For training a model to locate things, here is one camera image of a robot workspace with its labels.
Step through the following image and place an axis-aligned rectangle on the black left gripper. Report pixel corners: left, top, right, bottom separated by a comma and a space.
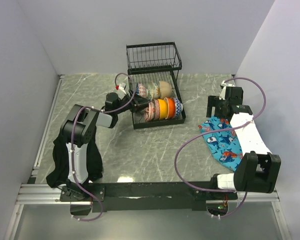
114, 89, 151, 115

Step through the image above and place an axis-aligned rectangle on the red floral bowl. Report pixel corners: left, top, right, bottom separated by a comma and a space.
144, 101, 155, 122

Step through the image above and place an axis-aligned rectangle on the blue triangle pattern bowl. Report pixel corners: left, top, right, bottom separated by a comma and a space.
135, 83, 149, 99

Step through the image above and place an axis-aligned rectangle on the grey leaf pattern bowl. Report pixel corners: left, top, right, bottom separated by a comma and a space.
153, 99, 160, 121

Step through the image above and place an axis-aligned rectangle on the cream floral seahorse bowl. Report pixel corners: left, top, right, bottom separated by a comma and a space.
147, 81, 161, 100

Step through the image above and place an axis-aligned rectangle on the orange bowl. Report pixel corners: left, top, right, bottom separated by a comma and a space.
156, 99, 169, 120

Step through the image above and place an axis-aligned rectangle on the beige bowl white inside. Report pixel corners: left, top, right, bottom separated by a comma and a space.
159, 81, 172, 99

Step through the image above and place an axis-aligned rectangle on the white pinkish bowl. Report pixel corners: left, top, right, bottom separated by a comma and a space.
163, 97, 176, 120

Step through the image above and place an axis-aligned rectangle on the red pattern blue zigzag bowl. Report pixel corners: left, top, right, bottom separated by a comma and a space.
172, 97, 183, 118

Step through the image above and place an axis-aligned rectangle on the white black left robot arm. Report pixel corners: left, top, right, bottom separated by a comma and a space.
60, 90, 150, 201

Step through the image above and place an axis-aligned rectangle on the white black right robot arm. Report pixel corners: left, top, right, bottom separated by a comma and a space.
206, 84, 281, 200

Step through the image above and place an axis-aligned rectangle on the black two-tier dish rack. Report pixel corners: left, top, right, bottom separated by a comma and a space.
126, 42, 186, 130

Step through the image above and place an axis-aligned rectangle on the blue shark print cloth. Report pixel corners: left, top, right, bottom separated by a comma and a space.
198, 116, 243, 172

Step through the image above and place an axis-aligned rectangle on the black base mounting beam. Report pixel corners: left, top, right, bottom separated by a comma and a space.
60, 181, 238, 215

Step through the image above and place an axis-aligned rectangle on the black cloth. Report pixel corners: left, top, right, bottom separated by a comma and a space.
46, 127, 104, 188

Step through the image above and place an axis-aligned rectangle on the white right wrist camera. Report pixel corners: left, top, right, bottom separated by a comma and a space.
219, 80, 236, 100

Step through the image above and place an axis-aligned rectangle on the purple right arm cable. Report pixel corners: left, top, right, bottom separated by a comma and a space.
174, 76, 267, 219

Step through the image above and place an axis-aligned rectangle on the aluminium frame rail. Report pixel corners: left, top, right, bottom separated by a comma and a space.
15, 184, 280, 205

